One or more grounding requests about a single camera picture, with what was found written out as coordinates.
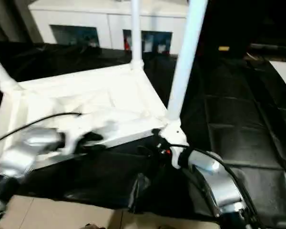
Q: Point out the white plastic table top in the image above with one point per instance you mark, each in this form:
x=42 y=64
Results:
x=85 y=95

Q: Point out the white plastic table leg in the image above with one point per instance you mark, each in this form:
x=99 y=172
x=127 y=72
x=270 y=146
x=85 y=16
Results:
x=188 y=59
x=135 y=31
x=0 y=69

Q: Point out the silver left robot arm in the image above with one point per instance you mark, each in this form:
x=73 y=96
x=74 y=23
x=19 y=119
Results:
x=26 y=148

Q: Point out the black mat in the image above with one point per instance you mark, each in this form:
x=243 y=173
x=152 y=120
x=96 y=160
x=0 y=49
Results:
x=240 y=119

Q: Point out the black speaker with yellow label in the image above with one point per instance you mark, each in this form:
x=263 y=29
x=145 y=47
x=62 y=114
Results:
x=223 y=48

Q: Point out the white cabinet with glass doors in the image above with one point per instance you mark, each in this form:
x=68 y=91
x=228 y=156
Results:
x=74 y=16

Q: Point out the grey curtain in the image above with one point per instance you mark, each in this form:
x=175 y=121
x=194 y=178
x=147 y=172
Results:
x=9 y=21

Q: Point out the brown low console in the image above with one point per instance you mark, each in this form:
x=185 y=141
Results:
x=271 y=46

